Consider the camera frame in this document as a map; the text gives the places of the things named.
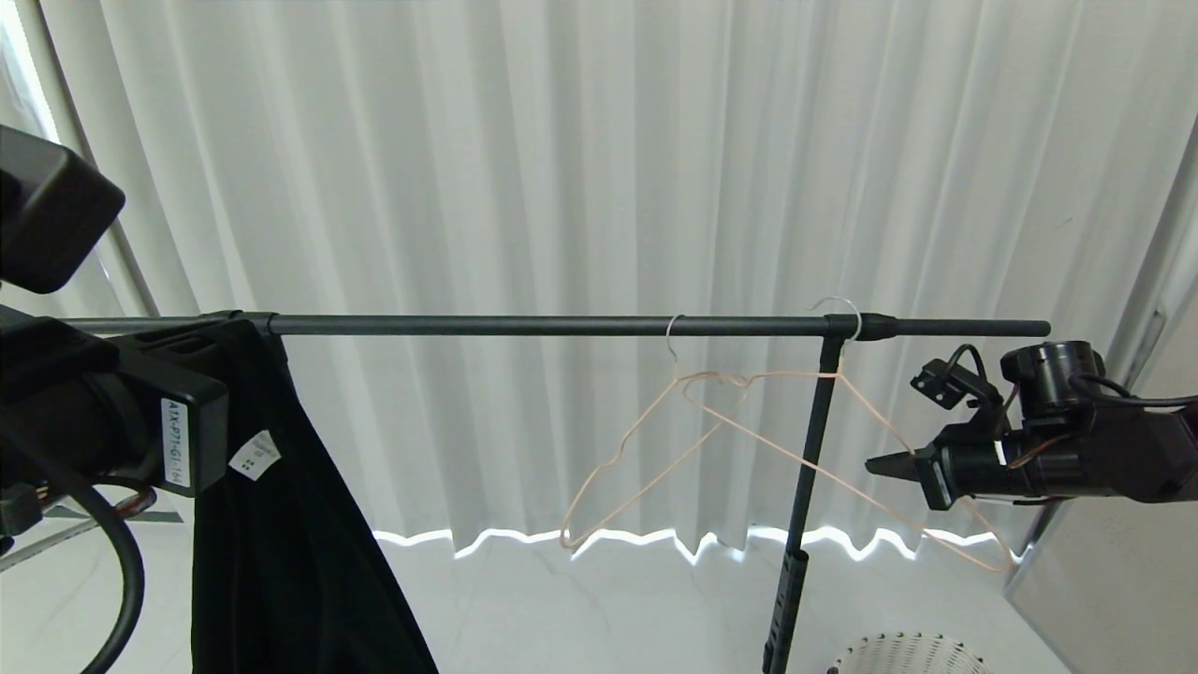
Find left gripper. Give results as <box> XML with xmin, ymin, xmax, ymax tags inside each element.
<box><xmin>0</xmin><ymin>307</ymin><xmax>231</xmax><ymax>499</ymax></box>

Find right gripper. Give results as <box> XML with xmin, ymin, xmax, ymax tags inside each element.
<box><xmin>913</xmin><ymin>434</ymin><xmax>1031</xmax><ymax>512</ymax></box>

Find pink clothes hanger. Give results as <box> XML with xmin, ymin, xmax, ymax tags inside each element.
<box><xmin>681</xmin><ymin>297</ymin><xmax>1019</xmax><ymax>575</ymax></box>
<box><xmin>560</xmin><ymin>314</ymin><xmax>752</xmax><ymax>551</ymax></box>

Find black garment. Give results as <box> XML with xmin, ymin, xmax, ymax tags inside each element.
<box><xmin>190</xmin><ymin>318</ymin><xmax>441</xmax><ymax>674</ymax></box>

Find white laundry basket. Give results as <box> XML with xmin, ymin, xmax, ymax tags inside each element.
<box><xmin>828</xmin><ymin>633</ymin><xmax>993</xmax><ymax>674</ymax></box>

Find black clothes rack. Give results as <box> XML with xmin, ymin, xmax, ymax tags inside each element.
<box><xmin>61</xmin><ymin>312</ymin><xmax>1052</xmax><ymax>674</ymax></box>

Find white curtain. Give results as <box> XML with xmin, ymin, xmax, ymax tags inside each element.
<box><xmin>0</xmin><ymin>0</ymin><xmax>1198</xmax><ymax>563</ymax></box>

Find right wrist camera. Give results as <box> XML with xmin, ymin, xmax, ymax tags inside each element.
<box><xmin>910</xmin><ymin>344</ymin><xmax>1010</xmax><ymax>443</ymax></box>

